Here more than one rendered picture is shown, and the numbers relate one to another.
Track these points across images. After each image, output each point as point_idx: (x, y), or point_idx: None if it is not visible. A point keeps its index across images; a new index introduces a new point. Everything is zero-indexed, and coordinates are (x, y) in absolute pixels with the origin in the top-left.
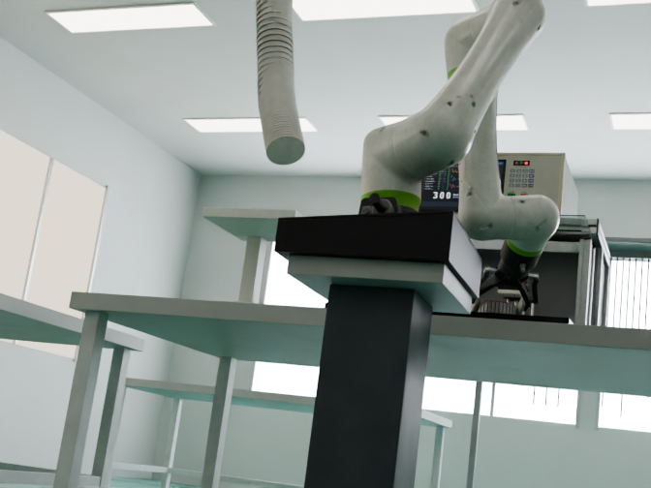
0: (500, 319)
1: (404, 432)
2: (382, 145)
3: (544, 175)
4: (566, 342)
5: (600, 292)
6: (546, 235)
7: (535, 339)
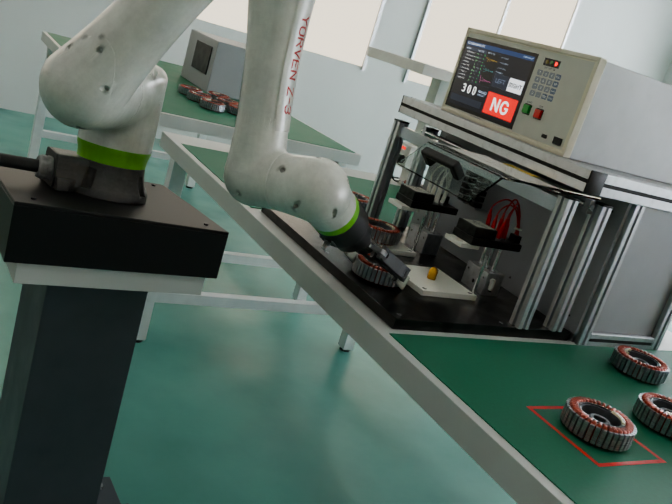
0: (350, 287)
1: (45, 410)
2: None
3: (569, 87)
4: (367, 350)
5: (617, 264)
6: (312, 220)
7: (348, 331)
